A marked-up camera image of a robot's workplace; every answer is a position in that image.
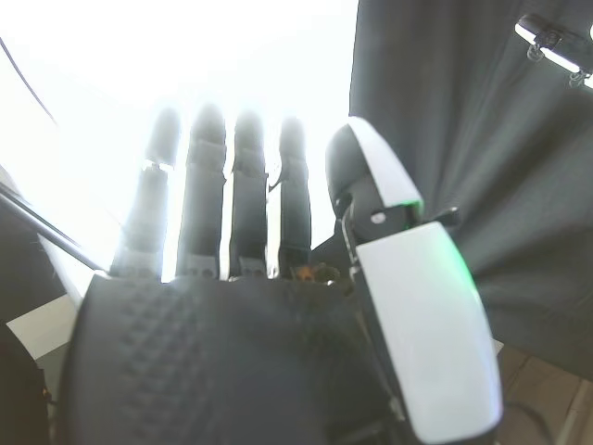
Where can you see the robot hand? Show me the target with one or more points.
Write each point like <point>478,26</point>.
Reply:
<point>222,352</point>

